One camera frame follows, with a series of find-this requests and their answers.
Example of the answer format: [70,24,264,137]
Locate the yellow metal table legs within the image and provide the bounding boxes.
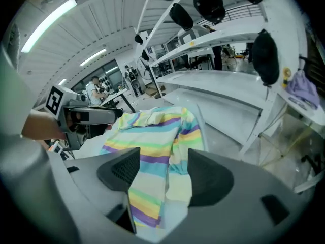
[258,125,315,168]

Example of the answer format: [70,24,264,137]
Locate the brown cardboard box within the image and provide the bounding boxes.
[145,83,160,98]

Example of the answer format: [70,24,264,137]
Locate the white work table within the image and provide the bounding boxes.
[100,88,137,114]

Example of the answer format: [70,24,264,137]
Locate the white metal shelf rack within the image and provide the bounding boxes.
[134,0,305,162]

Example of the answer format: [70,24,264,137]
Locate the black office chair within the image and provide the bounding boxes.
[297,32,325,96]

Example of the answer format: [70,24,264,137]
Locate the pastel striped shirt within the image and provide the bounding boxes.
[99,105,207,230]

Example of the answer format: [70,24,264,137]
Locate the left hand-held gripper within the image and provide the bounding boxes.
[45,84,124,151]

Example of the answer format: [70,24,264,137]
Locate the round white side table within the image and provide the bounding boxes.
[278,89,325,127]

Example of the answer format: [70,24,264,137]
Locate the black-rimmed glasses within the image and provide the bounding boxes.
[288,97,313,110]

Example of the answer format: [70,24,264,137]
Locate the crumpled purple cloth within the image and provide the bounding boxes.
[286,70,321,109]

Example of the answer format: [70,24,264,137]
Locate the small yellow toy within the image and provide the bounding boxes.
[282,67,293,88]

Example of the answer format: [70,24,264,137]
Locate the person's grey sweatshirt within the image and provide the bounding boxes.
[0,43,64,244]

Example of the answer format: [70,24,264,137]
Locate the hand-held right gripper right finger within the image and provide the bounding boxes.
[162,148,314,244]

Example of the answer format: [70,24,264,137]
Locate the person's left forearm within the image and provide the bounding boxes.
[21,109,68,141]

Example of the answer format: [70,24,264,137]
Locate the light blue padded table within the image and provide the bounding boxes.
[73,103,213,162]

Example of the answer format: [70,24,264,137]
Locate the black standing fan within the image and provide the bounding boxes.
[136,55,166,99]

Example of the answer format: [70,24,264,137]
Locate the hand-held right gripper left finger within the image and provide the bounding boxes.
[50,147,142,235]

